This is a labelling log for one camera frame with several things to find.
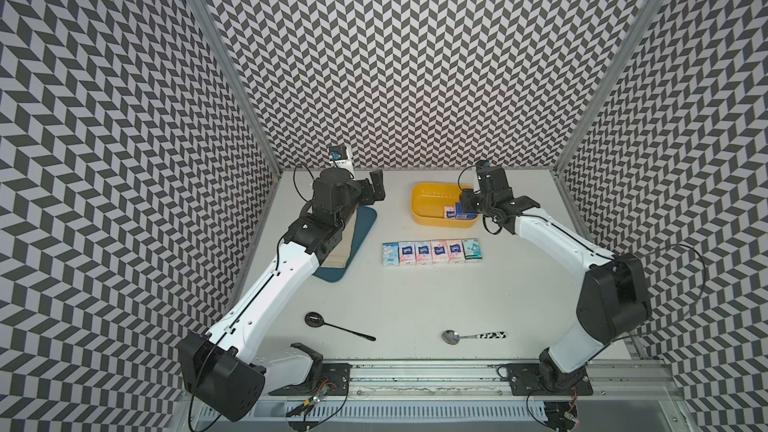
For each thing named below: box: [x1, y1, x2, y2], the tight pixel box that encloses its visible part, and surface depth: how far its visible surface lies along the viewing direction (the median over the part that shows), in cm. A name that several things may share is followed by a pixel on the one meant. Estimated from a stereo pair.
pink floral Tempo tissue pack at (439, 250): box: [431, 240, 449, 264], surface depth 95 cm
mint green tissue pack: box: [462, 239, 483, 260], surface depth 96 cm
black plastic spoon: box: [304, 311, 377, 342], surface depth 82 cm
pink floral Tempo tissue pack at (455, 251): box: [445, 240, 466, 263], surface depth 95 cm
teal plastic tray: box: [313, 205, 378, 283], surface depth 98 cm
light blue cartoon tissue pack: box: [382, 242, 400, 266], surface depth 95 cm
